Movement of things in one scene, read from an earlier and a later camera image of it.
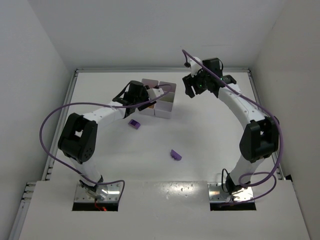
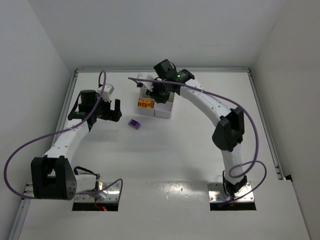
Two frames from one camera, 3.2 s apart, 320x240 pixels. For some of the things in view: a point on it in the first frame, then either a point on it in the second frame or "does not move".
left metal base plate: (113, 193) does not move
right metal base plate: (217, 193) does not move
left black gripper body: (144, 105) -> (110, 113)
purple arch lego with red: (134, 124) does not move
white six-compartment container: (163, 108) does not move
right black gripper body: (190, 85) -> (158, 95)
